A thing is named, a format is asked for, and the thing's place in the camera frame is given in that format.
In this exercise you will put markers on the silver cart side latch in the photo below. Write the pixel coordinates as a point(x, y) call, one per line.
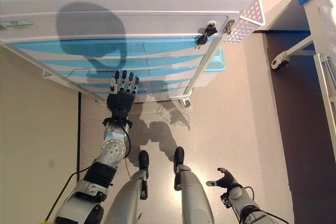
point(229, 26)

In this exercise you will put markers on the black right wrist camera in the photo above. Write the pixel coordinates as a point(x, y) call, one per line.
point(225, 199)

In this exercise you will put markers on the black key bunch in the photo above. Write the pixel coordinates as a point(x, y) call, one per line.
point(210, 31)

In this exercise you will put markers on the white hospital bed frame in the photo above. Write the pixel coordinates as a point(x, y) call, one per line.
point(299, 45)

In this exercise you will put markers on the right grey robot leg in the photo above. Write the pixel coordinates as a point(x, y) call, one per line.
point(193, 195)

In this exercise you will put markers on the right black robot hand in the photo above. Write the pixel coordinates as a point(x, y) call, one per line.
point(227, 179)

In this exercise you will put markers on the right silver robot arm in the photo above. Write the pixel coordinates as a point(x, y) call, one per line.
point(237, 195)

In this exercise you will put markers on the light blue waste bin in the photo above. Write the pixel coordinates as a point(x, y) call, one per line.
point(214, 72)

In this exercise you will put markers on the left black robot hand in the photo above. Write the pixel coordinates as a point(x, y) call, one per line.
point(120, 100)

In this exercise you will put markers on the white cart caster wheel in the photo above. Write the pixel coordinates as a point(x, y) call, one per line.
point(186, 102)

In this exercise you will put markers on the white perforated side basket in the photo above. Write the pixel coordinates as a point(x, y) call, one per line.
point(249, 22)

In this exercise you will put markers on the cart label sticker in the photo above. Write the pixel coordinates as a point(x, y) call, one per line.
point(15, 24)

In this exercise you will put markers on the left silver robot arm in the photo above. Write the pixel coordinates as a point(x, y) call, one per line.
point(111, 150)

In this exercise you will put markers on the blue-front cart drawer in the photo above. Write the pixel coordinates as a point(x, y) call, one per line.
point(170, 45)
point(162, 93)
point(162, 82)
point(170, 61)
point(162, 72)

